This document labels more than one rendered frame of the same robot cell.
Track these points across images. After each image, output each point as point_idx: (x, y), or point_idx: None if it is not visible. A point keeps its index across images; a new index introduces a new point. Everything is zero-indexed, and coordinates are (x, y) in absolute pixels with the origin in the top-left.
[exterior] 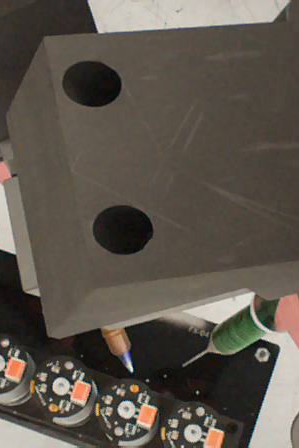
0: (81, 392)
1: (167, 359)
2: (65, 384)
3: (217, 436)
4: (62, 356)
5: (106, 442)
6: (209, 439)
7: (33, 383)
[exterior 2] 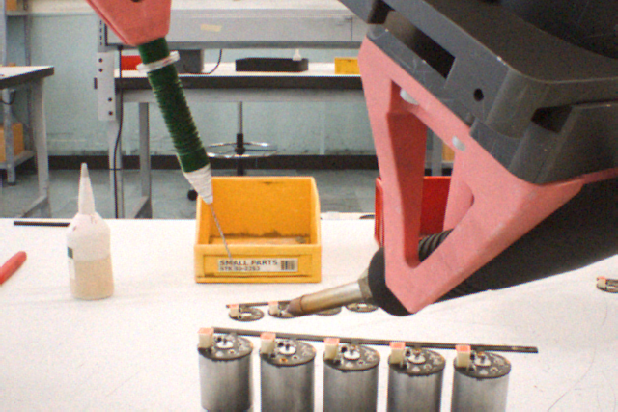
0: (330, 341)
1: None
2: (348, 355)
3: (202, 332)
4: (357, 368)
5: (300, 339)
6: (210, 330)
7: (378, 355)
